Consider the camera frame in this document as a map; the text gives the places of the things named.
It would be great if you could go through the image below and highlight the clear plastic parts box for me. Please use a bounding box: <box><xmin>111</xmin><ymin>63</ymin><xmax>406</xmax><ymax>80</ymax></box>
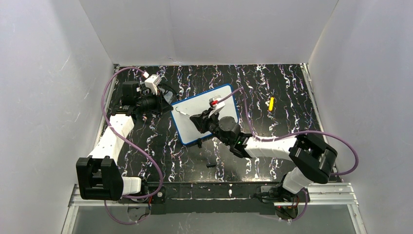
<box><xmin>158</xmin><ymin>86</ymin><xmax>179</xmax><ymax>104</ymax></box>

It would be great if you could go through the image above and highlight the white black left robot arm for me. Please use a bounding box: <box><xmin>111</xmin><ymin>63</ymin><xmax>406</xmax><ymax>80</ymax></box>
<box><xmin>75</xmin><ymin>81</ymin><xmax>176</xmax><ymax>201</ymax></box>

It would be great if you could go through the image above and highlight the aluminium frame rail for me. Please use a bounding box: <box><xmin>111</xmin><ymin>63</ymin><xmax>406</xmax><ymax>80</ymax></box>
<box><xmin>62</xmin><ymin>182</ymin><xmax>366</xmax><ymax>234</ymax></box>

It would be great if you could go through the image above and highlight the blue framed whiteboard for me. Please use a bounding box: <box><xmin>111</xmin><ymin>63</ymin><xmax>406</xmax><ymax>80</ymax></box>
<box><xmin>170</xmin><ymin>84</ymin><xmax>241</xmax><ymax>146</ymax></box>

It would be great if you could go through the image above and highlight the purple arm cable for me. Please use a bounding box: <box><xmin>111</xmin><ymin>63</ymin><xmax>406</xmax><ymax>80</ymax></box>
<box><xmin>221</xmin><ymin>88</ymin><xmax>359</xmax><ymax>222</ymax></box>
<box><xmin>100</xmin><ymin>67</ymin><xmax>164</xmax><ymax>225</ymax></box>

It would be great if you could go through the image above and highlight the yellow handled screwdriver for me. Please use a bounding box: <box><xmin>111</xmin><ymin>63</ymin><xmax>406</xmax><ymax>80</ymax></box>
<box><xmin>268</xmin><ymin>97</ymin><xmax>275</xmax><ymax>112</ymax></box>

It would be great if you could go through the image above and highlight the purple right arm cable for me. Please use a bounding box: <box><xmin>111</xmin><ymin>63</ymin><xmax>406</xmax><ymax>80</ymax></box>
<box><xmin>221</xmin><ymin>88</ymin><xmax>359</xmax><ymax>222</ymax></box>

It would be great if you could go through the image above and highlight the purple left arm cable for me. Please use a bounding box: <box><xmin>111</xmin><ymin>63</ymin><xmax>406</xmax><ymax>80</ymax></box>
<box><xmin>100</xmin><ymin>67</ymin><xmax>164</xmax><ymax>225</ymax></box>

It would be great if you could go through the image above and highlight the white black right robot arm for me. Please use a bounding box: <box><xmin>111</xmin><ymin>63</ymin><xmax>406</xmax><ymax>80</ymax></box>
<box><xmin>189</xmin><ymin>111</ymin><xmax>338</xmax><ymax>195</ymax></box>

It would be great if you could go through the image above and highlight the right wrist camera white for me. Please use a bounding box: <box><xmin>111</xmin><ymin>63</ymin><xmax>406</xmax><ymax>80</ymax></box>
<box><xmin>208</xmin><ymin>95</ymin><xmax>225</xmax><ymax>117</ymax></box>

